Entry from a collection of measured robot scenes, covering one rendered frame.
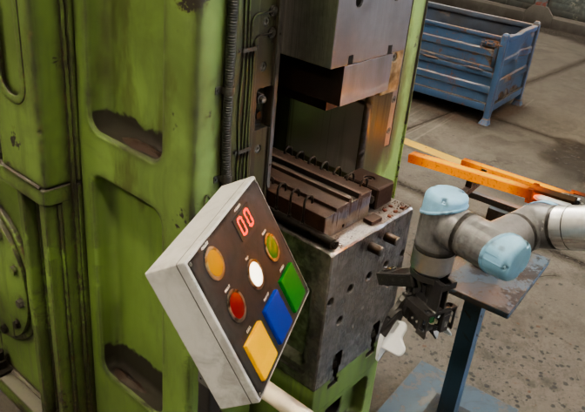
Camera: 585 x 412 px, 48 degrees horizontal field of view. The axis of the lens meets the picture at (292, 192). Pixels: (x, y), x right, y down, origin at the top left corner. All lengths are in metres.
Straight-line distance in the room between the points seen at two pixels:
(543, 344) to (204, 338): 2.18
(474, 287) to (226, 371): 1.11
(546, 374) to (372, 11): 1.85
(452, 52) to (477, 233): 4.43
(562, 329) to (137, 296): 2.00
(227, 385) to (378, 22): 0.87
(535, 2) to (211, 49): 8.45
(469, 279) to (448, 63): 3.54
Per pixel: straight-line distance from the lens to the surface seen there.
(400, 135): 2.15
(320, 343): 1.78
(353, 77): 1.53
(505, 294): 2.09
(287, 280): 1.30
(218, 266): 1.10
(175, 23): 1.38
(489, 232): 1.10
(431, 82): 5.60
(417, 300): 1.24
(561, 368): 3.01
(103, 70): 1.69
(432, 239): 1.15
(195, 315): 1.08
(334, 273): 1.67
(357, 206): 1.75
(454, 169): 1.67
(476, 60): 5.41
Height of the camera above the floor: 1.77
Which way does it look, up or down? 27 degrees down
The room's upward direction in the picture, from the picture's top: 6 degrees clockwise
